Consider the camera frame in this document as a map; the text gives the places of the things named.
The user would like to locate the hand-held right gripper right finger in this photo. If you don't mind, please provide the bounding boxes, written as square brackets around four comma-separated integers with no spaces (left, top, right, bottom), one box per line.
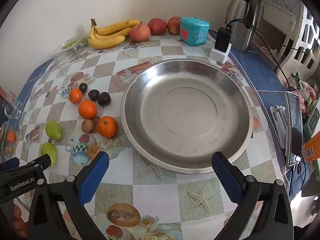
[211,151,294,240]

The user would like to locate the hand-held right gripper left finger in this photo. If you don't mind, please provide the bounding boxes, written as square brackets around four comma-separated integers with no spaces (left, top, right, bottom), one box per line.
[27,151,110,240]

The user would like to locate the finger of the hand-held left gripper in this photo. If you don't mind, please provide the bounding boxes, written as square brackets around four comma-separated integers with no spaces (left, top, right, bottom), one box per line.
[25,153,59,172]
[0,157,20,172]

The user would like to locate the large green jujube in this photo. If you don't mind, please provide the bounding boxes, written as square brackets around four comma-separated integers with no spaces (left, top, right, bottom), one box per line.
[41,142,58,168]
[45,121,62,141]

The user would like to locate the large orange with stem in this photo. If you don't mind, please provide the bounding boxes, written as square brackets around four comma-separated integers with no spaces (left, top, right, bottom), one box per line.
[97,116,119,138]

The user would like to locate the small orange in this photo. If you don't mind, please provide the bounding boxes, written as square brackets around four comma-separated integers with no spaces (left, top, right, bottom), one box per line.
[68,89,83,105]

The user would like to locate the large stainless steel basin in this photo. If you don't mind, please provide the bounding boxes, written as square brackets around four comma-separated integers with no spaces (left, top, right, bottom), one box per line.
[120,58,253,175]

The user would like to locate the person's left hand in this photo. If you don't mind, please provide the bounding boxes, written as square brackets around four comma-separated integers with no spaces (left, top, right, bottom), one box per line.
[12,203,28,239]

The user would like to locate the clear glass mug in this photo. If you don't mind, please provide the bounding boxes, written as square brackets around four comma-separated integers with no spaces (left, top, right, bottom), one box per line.
[2,90,23,119]

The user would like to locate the white phone stand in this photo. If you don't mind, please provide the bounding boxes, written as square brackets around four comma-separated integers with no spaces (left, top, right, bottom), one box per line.
[269,105,288,150]

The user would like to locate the black smartphone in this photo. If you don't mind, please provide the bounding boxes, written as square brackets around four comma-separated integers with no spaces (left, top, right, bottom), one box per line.
[285,91,304,167]

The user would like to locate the orange cardboard box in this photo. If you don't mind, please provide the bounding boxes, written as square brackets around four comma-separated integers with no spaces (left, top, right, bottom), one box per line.
[301,137,320,162]

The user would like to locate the grey calculator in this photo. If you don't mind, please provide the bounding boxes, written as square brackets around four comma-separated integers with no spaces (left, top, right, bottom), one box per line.
[306,107,320,138]

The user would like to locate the assorted sundries pile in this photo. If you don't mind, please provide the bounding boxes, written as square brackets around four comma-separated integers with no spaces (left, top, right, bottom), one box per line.
[285,71,320,110]

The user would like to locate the clear plastic bag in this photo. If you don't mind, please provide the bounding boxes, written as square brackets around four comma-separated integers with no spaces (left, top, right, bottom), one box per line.
[51,36,88,60]

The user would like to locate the yellow banana bunch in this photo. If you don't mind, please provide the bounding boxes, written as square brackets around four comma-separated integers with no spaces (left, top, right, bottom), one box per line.
[87,18,142,50]

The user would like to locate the checkered printed tablecloth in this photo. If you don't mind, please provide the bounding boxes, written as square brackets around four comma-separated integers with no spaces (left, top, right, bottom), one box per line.
[0,27,315,240]

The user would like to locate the black power adapter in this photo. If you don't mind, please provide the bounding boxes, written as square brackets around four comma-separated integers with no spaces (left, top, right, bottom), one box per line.
[214,26,232,52]

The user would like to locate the teal plastic box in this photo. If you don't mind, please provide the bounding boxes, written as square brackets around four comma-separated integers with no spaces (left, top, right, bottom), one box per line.
[179,17,210,46]

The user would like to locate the pale pink apple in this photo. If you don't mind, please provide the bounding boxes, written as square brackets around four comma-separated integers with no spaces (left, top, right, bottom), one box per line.
[129,24,151,42]

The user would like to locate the white lattice basket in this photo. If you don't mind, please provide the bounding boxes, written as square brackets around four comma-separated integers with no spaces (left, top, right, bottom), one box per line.
[292,5,320,70]

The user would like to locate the red apple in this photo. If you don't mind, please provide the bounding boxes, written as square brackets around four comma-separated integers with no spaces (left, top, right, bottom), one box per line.
[148,18,167,35]
[167,16,182,35]

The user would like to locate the stainless steel thermos jug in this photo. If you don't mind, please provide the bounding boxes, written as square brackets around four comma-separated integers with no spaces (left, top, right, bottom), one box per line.
[224,0,262,52]

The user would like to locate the black cable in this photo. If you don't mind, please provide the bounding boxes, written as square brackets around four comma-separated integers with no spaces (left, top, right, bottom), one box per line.
[225,18,315,55]
[246,24,290,90]

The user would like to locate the white wooden frame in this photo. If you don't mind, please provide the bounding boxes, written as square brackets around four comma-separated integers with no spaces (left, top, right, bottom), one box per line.
[257,0,297,53]

